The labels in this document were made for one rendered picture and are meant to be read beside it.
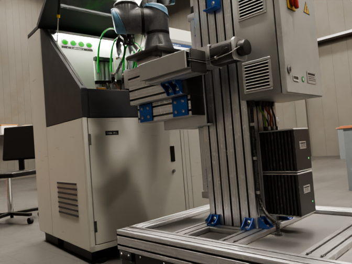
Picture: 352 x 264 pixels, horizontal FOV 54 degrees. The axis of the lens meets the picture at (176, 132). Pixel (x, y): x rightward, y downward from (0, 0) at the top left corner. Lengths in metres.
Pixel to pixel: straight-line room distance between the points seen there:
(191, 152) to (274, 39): 1.16
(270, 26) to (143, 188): 1.18
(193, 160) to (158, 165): 0.28
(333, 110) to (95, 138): 9.02
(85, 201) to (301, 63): 1.28
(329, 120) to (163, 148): 8.61
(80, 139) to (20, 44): 10.24
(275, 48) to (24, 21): 11.35
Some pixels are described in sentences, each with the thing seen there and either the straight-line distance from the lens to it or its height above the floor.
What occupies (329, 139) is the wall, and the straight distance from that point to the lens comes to 10.52.
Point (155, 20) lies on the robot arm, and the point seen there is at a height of 1.18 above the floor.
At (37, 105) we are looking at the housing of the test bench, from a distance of 2.62.
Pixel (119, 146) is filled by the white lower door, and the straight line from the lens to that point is 2.01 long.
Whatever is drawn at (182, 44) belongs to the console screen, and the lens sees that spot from 2.87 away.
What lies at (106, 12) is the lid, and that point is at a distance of 2.63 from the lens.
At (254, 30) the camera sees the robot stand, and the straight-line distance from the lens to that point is 1.45.
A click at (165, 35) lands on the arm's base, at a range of 1.66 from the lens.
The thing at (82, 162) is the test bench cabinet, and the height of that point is 0.55.
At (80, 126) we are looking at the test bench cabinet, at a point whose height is 0.74.
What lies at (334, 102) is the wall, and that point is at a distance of 10.48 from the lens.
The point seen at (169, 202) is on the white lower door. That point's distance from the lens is 2.22.
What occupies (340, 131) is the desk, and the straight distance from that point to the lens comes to 8.84.
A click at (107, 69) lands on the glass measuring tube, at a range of 2.63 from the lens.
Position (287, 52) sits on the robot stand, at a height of 0.92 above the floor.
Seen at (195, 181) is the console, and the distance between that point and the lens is 2.35.
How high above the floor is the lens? 0.60
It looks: 2 degrees up
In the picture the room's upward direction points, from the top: 4 degrees counter-clockwise
